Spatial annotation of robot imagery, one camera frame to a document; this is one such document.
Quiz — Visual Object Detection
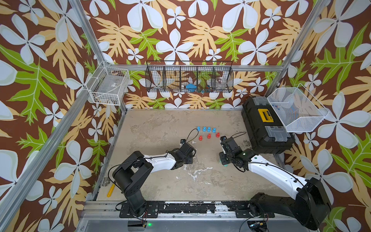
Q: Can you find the black wire basket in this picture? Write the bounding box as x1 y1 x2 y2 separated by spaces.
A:
144 61 234 93

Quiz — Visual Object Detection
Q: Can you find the black toolbox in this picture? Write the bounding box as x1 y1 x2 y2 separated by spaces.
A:
241 96 295 154

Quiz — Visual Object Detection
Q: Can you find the white wire basket left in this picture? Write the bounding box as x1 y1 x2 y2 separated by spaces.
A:
87 62 130 106

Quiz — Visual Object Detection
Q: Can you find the white mesh basket right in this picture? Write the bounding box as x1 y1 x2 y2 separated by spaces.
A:
267 84 329 133

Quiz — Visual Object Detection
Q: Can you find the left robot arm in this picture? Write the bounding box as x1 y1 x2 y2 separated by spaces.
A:
112 142 197 217

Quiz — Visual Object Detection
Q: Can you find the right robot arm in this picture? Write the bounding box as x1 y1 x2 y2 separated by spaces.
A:
219 136 331 231

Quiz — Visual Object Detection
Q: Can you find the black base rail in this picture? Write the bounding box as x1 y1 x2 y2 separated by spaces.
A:
119 200 275 218

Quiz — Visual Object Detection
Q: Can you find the yellow handled screwdriver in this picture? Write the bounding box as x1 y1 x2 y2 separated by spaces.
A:
107 183 116 198

